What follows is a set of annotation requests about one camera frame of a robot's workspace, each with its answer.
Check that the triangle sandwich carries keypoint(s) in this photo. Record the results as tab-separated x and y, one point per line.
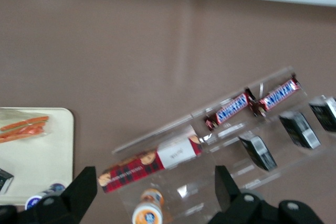
23	129

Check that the orange lid yogurt bottle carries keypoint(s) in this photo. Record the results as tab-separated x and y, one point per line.
147	213

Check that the clear acrylic tiered stand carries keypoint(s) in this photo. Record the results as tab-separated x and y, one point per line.
199	182

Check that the blue lid yogurt bottle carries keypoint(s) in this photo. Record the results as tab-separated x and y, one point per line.
34	200

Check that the small black box white label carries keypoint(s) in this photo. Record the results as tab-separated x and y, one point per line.
325	113
258	153
299	129

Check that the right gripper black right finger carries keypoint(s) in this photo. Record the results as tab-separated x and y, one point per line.
236	205

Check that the snickers bar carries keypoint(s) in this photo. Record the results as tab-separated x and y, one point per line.
231	110
279	95

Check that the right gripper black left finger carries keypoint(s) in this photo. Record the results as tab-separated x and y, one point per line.
76	197

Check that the small black box gold print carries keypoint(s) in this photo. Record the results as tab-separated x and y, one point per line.
5	180

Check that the red plaid cookie box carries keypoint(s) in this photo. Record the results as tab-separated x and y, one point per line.
131	171

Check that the beige plastic tray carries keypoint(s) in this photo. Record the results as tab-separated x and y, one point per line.
39	161

